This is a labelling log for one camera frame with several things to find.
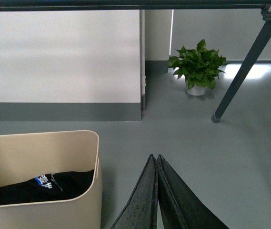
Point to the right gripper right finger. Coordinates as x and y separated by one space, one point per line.
180 207

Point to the green potted plant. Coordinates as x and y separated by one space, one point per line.
199 66

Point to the beige plastic laundry hamper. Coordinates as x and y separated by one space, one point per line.
33 156

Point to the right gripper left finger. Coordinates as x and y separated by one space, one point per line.
140 212

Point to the black printed t-shirt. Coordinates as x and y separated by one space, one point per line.
40 188

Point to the white plant pot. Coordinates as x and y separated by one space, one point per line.
195 90

